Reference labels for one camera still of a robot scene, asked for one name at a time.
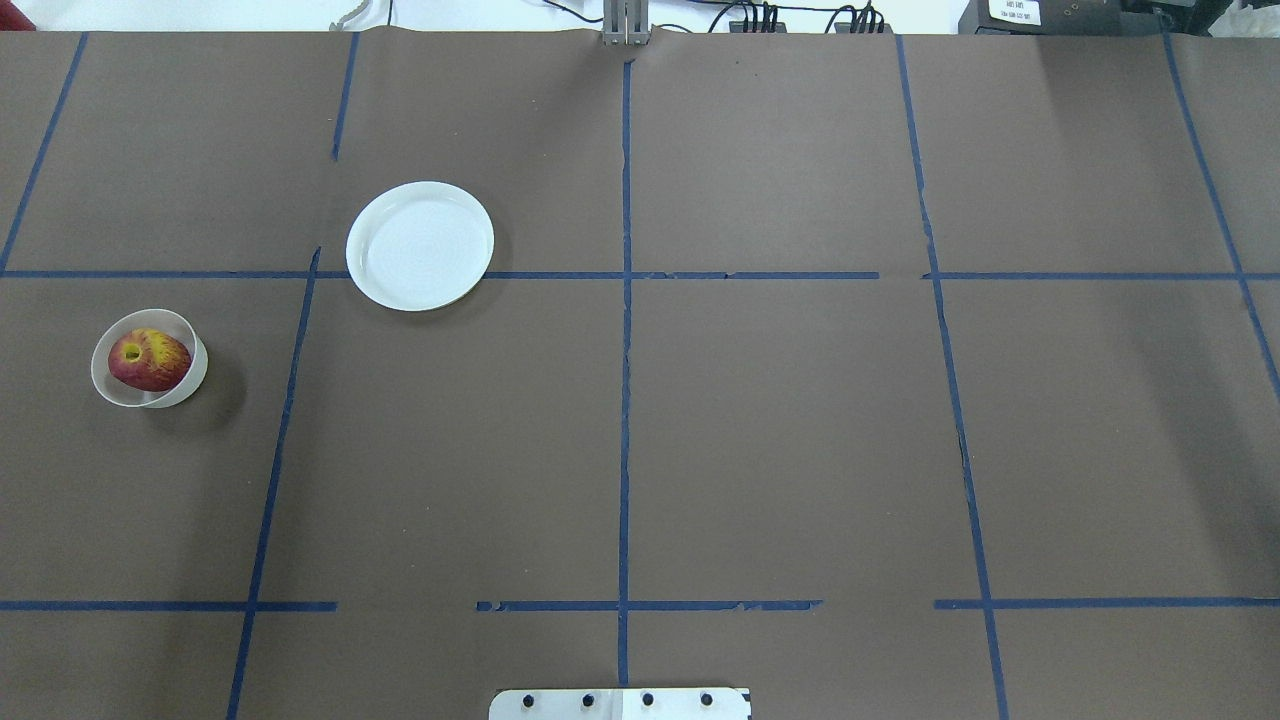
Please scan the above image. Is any red yellow apple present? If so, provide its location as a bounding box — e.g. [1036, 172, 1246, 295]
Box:
[108, 327, 193, 393]

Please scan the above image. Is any white round plate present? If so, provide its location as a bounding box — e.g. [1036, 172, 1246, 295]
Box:
[346, 181, 495, 313]

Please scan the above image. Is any white plastic bowl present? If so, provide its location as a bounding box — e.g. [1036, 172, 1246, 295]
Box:
[90, 309, 209, 409]

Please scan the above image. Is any brown paper table cover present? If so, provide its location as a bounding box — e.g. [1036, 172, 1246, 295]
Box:
[1, 28, 1277, 719]

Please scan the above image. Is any black device with label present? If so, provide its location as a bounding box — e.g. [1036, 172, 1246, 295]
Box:
[957, 1, 1165, 37]

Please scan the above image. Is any grey aluminium frame post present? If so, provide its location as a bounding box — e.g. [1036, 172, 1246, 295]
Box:
[602, 0, 652, 46]

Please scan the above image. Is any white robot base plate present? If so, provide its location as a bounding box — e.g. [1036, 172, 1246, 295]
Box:
[488, 687, 753, 719]

